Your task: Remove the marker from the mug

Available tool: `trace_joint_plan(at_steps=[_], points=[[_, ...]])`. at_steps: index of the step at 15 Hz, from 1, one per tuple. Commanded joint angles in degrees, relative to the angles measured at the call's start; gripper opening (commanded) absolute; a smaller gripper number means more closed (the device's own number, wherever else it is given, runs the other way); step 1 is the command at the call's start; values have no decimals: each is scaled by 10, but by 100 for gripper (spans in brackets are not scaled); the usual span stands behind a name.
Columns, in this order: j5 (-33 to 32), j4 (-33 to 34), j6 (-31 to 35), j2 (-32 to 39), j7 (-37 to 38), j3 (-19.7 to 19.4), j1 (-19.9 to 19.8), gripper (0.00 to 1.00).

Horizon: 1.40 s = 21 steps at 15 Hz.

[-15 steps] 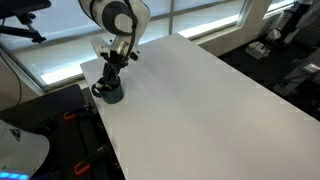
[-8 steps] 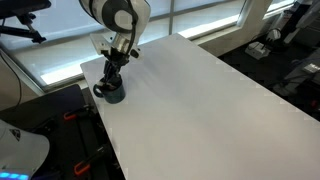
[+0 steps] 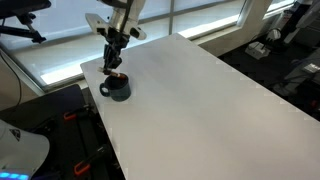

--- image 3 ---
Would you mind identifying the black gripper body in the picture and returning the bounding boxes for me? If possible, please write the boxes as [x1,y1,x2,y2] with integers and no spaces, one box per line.
[104,27,131,52]

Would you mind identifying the orange marker pen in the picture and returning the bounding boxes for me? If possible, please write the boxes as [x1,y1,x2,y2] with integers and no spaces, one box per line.
[97,67,128,81]

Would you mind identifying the dark blue ceramic mug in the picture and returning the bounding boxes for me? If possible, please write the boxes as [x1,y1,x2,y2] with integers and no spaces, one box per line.
[99,73,132,103]

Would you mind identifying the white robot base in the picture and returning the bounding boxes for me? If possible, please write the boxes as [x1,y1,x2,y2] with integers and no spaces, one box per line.
[0,118,51,180]

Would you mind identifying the black side table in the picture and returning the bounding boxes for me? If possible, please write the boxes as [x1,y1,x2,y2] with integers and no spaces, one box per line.
[0,83,126,180]

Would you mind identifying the white box device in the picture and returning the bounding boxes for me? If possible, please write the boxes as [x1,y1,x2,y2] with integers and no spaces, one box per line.
[244,41,271,61]

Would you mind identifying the round white headset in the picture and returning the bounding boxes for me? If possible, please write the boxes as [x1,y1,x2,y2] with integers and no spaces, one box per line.
[265,27,283,43]

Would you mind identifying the grey equipment stand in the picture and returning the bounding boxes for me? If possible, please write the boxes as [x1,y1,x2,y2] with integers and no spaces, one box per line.
[273,48,320,98]

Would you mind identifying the orange-handled black clamp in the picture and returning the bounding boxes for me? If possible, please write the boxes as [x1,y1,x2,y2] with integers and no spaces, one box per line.
[73,144,112,177]
[63,104,95,122]

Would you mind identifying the thin black cable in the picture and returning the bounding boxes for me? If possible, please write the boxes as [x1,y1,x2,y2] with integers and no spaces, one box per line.
[0,49,23,108]

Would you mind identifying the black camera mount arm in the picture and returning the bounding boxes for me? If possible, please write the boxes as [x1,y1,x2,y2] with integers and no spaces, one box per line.
[0,0,53,44]

